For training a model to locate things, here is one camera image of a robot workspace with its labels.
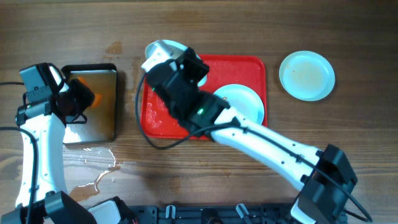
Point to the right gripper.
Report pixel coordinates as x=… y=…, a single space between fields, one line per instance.
x=189 y=59

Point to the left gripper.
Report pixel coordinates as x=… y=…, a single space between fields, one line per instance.
x=87 y=94

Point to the green orange sponge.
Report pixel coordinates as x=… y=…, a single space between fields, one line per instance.
x=97 y=97

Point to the white plate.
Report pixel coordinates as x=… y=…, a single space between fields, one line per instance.
x=171 y=44
x=244 y=99
x=307 y=76

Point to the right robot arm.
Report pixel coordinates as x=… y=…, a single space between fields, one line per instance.
x=325 y=179

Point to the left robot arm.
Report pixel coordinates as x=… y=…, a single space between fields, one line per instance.
x=42 y=192

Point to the red plastic tray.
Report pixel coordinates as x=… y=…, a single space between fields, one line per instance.
x=224 y=70

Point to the black water basin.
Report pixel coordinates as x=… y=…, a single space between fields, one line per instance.
x=102 y=78

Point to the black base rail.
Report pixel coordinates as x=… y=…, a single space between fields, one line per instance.
x=263 y=214

